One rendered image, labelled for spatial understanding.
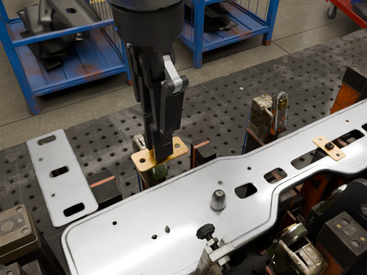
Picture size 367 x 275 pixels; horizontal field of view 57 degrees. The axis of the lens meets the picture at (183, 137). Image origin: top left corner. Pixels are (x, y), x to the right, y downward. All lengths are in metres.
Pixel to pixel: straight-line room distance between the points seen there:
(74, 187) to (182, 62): 2.27
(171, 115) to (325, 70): 1.43
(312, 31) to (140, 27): 3.33
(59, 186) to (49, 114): 1.82
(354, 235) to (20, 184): 1.03
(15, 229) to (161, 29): 0.51
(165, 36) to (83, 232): 0.50
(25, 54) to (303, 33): 2.51
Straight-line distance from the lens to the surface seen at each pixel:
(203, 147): 0.87
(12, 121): 2.67
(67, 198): 0.81
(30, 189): 1.26
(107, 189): 0.82
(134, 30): 0.35
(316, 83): 1.67
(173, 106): 0.39
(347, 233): 0.65
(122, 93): 2.67
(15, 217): 0.74
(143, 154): 0.52
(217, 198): 0.72
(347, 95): 1.24
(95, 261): 0.72
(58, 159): 0.89
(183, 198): 0.76
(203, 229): 0.48
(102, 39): 3.04
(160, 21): 0.35
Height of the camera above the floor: 1.64
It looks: 46 degrees down
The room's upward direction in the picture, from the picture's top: straight up
